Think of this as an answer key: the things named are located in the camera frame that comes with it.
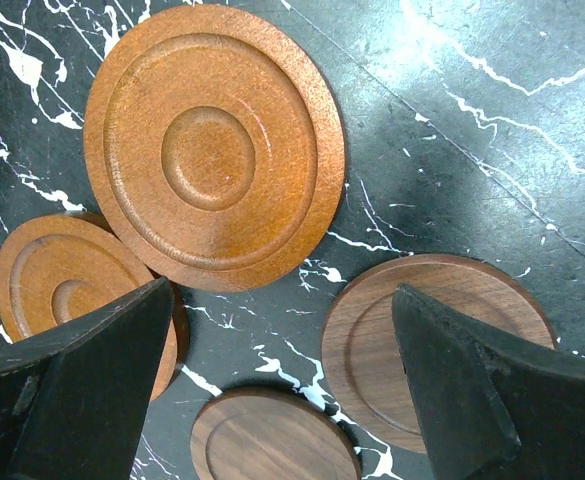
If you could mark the brown ringed wooden saucer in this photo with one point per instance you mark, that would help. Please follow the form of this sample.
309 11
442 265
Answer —
214 147

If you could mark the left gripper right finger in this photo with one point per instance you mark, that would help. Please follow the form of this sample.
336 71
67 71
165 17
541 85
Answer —
489 404

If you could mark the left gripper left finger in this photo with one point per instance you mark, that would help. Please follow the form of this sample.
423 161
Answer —
73 399

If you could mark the orange ringed wooden saucer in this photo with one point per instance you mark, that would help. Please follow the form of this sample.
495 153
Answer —
69 285

